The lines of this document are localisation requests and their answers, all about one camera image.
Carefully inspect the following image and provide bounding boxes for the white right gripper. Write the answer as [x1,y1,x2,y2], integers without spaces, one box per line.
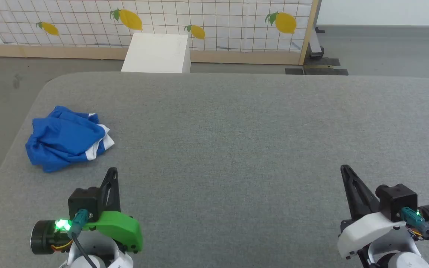
[337,165,429,261]

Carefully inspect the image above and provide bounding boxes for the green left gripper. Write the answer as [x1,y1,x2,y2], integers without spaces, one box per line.
[31,167,143,255]

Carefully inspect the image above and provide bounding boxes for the blue shorts with white trim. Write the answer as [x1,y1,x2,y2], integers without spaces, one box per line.
[25,106,115,173]

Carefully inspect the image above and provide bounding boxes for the large black floor plate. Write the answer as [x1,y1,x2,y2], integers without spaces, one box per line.
[303,57,349,76]

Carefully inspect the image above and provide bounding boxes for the white box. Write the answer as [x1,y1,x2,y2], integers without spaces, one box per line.
[121,33,191,73]

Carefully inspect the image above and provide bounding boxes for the grey metal partition foot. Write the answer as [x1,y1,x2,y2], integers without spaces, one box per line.
[308,26,326,59]

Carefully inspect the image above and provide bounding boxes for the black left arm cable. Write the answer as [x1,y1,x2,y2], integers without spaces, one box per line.
[68,209,99,268]

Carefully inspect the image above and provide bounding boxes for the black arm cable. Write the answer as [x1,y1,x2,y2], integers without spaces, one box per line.
[68,209,99,268]
[401,207,429,261]

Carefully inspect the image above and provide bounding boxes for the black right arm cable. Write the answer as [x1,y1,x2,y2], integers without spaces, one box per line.
[401,207,429,261]

